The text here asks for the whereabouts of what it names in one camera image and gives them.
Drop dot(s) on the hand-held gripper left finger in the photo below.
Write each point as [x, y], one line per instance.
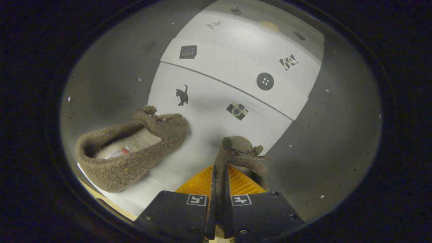
[212, 202]

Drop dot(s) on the brown fuzzy shoe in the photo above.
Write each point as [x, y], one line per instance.
[118, 175]
[236, 148]

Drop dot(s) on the white cabinet shelf board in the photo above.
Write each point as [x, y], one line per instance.
[206, 114]

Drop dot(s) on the grey shoe cabinet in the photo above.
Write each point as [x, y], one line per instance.
[337, 135]

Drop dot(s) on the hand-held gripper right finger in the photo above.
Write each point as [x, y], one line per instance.
[227, 202]

